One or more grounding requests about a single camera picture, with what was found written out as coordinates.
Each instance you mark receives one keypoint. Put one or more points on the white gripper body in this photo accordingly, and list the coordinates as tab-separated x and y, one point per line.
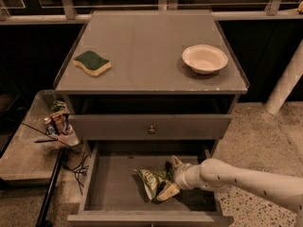
180	175

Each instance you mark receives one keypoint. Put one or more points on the green jalapeno chip bag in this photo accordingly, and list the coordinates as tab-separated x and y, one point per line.
154	180

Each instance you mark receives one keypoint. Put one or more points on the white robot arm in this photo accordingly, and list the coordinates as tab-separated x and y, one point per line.
257	169

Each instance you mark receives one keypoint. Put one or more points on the round metal drawer knob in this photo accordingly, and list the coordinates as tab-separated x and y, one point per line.
151	130

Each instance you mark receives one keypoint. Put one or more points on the closed top drawer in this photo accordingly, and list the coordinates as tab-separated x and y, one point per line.
135	126

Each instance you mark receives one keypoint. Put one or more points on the open middle drawer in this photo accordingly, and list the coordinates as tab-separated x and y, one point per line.
114	194

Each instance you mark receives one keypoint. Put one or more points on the grey drawer cabinet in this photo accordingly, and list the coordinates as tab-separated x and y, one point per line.
148	74

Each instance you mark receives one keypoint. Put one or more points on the white paper bowl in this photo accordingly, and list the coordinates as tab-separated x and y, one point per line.
204	59

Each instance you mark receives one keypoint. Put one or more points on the black stand pole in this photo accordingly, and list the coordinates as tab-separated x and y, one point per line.
41	220

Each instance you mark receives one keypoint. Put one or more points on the green yellow sponge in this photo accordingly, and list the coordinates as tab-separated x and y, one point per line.
91	63

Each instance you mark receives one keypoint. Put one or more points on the metal window railing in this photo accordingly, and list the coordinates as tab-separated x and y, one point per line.
23	12

